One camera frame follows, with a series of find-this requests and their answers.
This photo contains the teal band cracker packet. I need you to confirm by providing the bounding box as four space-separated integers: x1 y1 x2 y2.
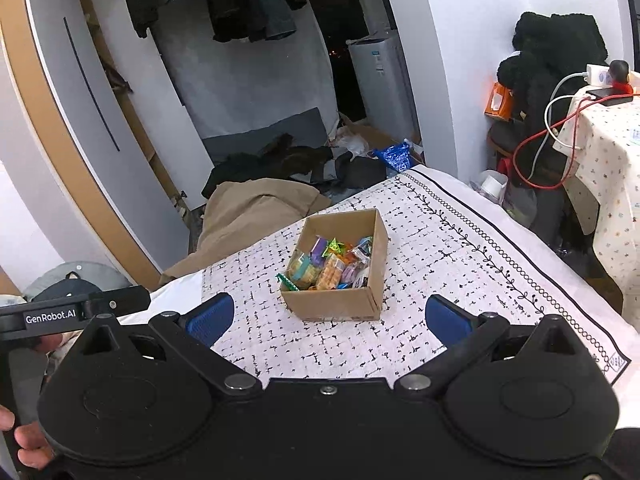
277 249 322 292

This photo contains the pink purple snack packet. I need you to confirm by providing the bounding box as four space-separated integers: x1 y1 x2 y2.
338 261 369 288

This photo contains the orange cracker packet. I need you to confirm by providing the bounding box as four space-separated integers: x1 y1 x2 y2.
316 254 346 290

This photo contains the purple long snack pack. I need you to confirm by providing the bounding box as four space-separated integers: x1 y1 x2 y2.
309 236 329 266

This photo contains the silver black snack packet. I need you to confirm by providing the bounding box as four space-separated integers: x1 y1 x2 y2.
352 236 373 264

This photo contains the light green snack packet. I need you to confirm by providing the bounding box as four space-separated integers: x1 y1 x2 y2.
322 238 347 258

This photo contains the person's left hand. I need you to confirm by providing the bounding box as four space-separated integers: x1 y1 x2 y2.
0 405 55 470

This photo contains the dog face plush cushion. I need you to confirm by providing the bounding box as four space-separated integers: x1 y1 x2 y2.
23 261 131 301

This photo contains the white patterned bed cover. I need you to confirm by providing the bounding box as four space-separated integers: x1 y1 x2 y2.
128 167 639 384

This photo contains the tan blanket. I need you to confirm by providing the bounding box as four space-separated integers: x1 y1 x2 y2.
158 178 331 286

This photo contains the brown cardboard box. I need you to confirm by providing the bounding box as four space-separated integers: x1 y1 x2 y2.
277 209 387 322

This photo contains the blue foil bag on floor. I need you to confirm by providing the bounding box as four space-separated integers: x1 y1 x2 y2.
371 142 413 172

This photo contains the dark clothes pile on floor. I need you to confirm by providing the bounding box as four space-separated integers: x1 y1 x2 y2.
202 133 387 204

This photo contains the orange tissue box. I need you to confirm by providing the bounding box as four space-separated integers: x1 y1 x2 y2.
484 81 514 122

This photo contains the floral tablecloth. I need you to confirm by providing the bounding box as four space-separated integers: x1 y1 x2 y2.
553 89 639 327

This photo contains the black fuzzy garment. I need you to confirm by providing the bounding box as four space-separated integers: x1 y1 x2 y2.
497 12 608 136

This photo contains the white power strip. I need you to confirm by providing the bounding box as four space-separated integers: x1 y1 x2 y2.
586 60 629 87

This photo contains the grey sliding wardrobe door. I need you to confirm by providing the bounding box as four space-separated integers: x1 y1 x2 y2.
26 0 189 271

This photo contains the red cable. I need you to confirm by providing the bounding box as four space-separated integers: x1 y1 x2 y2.
512 89 640 191

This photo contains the white cable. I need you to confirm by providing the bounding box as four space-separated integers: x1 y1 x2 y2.
528 71 591 176

